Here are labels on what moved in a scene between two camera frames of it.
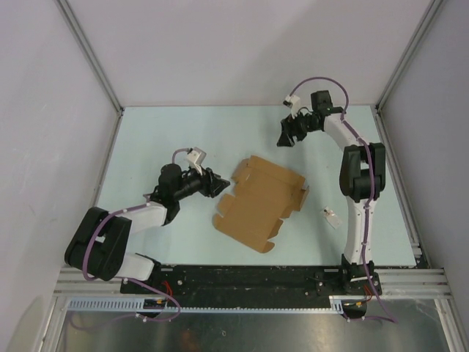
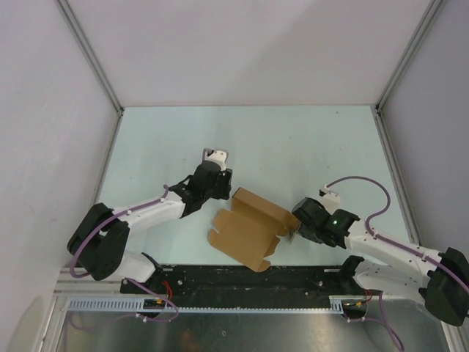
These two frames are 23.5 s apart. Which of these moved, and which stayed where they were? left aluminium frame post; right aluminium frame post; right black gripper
Moved: right black gripper
Stayed: right aluminium frame post; left aluminium frame post
